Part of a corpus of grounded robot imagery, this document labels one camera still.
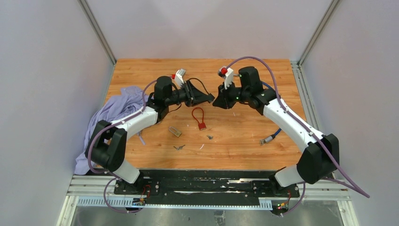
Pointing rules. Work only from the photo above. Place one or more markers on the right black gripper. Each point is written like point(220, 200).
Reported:
point(222, 100)

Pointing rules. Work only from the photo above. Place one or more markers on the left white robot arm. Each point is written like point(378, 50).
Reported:
point(107, 145)

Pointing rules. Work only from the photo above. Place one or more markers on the brass padlock keys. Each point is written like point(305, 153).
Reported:
point(178, 148)

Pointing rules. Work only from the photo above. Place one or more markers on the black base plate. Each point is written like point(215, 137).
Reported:
point(241, 188)

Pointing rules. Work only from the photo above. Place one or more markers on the aluminium frame rails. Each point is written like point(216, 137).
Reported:
point(102, 191)

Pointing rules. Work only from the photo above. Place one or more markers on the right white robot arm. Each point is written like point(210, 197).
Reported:
point(320, 153)

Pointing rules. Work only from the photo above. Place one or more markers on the brass padlock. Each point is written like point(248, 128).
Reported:
point(175, 131)

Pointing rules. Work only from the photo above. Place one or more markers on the blue cable lock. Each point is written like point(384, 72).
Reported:
point(272, 136)

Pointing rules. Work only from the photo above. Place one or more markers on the lavender cloth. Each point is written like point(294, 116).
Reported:
point(117, 107)

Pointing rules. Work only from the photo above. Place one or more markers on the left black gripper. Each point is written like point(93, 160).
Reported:
point(194, 96)

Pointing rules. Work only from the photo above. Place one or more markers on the red cable lock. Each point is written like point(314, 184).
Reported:
point(198, 115)

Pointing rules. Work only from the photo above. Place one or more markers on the black cable lock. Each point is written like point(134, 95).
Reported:
point(202, 85)

